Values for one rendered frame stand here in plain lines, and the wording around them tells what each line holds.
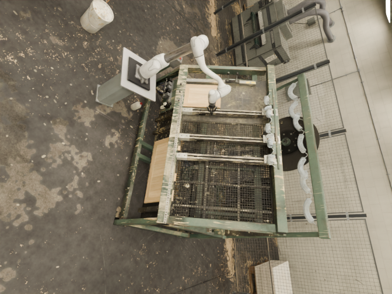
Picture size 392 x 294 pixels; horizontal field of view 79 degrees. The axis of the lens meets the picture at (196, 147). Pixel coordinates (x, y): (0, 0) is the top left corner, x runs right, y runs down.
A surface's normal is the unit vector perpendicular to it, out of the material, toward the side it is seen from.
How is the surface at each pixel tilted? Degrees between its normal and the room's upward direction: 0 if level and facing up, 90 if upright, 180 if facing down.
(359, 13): 90
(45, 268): 0
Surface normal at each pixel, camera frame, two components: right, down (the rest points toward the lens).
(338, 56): -0.62, -0.22
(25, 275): 0.79, -0.21
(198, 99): -0.04, -0.44
